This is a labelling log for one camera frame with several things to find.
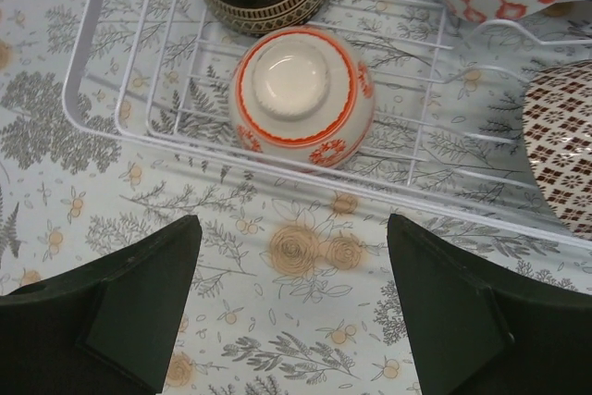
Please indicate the white wire dish rack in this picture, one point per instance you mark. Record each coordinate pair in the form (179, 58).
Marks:
(446, 136)

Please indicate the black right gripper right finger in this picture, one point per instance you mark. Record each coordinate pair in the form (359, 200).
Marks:
(479, 328)

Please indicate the brown checker pattern bowl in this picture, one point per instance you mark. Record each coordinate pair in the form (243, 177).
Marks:
(557, 139)

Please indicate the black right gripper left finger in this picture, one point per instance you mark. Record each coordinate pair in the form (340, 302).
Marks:
(106, 327)

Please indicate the white orange ring bowl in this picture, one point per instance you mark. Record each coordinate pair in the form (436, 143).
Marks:
(303, 94)

